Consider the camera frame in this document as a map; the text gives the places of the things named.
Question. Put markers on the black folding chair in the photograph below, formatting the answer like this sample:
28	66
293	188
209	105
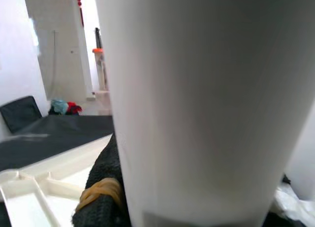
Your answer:
19	113

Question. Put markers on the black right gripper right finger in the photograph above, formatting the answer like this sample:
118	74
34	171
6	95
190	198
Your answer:
290	212

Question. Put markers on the tan rubber band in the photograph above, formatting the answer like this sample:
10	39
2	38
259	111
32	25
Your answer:
98	191

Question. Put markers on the hanging clothes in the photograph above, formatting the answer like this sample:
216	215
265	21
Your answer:
97	37

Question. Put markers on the white plastic table leg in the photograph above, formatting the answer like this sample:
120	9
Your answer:
204	101

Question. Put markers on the orange lidded storage box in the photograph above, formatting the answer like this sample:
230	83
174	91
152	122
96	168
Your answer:
98	64

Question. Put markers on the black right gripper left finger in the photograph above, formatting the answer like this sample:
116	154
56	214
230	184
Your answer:
103	172

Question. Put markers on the teal plush toy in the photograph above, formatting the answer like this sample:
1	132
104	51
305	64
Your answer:
59	106

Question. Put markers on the white plastic table top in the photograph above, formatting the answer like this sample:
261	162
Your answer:
37	192

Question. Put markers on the red hanging ornament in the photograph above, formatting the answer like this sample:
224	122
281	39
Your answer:
80	8

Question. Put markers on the red cloth item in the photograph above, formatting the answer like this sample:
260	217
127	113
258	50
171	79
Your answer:
73	107

